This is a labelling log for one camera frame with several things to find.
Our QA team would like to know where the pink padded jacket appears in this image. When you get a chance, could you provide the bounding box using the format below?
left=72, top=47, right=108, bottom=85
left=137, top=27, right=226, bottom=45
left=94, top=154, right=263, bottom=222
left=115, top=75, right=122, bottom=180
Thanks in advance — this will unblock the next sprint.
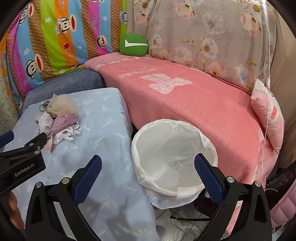
left=269, top=185, right=296, bottom=229

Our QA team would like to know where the small pink pillow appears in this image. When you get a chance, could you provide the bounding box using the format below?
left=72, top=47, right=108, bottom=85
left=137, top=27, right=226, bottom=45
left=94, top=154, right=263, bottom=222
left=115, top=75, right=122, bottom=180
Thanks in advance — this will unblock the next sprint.
left=250, top=79, right=285, bottom=154

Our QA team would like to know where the light blue palm-print pillow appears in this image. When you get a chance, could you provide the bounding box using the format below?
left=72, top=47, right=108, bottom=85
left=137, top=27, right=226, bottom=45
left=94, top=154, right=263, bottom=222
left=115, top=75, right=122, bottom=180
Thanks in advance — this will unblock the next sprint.
left=2, top=88, right=160, bottom=241

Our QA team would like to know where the striped monkey print quilt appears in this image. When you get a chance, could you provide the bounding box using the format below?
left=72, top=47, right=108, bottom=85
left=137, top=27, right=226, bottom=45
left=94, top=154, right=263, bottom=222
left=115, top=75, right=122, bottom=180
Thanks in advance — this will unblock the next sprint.
left=0, top=0, right=127, bottom=112

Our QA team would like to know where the blue-grey cushion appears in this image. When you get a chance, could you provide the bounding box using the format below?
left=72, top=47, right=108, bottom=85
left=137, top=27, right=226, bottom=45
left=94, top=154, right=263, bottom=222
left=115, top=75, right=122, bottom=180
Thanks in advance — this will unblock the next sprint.
left=18, top=69, right=107, bottom=116

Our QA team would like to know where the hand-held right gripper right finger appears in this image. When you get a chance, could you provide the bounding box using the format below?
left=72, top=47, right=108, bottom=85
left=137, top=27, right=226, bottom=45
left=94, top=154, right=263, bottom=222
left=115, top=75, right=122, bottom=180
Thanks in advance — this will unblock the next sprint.
left=194, top=153, right=273, bottom=241

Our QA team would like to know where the beige mesh net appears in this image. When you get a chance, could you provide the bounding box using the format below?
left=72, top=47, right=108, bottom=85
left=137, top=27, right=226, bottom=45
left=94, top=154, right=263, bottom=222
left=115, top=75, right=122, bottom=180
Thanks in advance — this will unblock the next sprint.
left=46, top=94, right=77, bottom=116

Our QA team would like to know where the beige cloth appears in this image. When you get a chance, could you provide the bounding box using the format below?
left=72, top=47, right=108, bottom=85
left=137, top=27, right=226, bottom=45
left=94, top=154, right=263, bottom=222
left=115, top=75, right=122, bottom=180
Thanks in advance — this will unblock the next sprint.
left=269, top=11, right=296, bottom=149

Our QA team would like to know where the bin with white plastic bag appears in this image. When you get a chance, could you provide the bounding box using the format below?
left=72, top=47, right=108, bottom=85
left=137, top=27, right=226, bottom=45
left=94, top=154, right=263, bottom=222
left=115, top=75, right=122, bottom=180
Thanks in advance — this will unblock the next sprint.
left=131, top=119, right=218, bottom=210

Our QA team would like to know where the small metal clip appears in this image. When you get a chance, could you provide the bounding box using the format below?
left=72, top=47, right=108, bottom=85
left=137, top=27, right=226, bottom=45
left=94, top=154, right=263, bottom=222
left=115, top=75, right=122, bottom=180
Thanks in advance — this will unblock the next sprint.
left=39, top=100, right=52, bottom=112

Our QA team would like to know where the grey floral blanket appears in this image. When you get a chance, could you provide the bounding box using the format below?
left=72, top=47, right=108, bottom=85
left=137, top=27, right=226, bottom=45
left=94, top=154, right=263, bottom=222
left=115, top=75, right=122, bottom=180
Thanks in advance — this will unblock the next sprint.
left=128, top=0, right=278, bottom=93

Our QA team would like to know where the pink blanket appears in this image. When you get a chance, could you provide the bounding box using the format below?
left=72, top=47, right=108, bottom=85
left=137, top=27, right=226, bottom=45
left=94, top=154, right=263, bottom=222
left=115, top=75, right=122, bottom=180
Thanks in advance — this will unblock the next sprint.
left=84, top=53, right=278, bottom=193

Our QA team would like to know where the purple paper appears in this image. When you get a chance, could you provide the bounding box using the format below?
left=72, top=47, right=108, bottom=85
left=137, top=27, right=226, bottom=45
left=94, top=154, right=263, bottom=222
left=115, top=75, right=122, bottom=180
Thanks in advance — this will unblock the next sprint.
left=46, top=115, right=79, bottom=139

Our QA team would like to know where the green round cushion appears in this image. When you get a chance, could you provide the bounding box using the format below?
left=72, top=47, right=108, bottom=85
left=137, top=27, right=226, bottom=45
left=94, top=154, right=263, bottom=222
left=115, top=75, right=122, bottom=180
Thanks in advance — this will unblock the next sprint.
left=119, top=34, right=149, bottom=57

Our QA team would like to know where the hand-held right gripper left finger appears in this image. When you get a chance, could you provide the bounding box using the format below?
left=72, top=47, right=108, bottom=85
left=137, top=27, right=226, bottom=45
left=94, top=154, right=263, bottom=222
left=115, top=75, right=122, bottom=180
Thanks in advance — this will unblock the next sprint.
left=25, top=155, right=102, bottom=241

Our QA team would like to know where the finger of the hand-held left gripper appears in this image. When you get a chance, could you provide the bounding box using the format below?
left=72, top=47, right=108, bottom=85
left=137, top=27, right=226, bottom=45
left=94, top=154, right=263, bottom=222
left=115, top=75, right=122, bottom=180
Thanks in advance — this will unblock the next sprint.
left=14, top=131, right=48, bottom=155
left=0, top=131, right=14, bottom=148

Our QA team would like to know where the person's left hand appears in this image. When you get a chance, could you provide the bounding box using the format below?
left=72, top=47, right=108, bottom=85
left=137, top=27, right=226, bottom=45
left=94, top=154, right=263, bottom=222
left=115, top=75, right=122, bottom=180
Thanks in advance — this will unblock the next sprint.
left=9, top=192, right=25, bottom=230

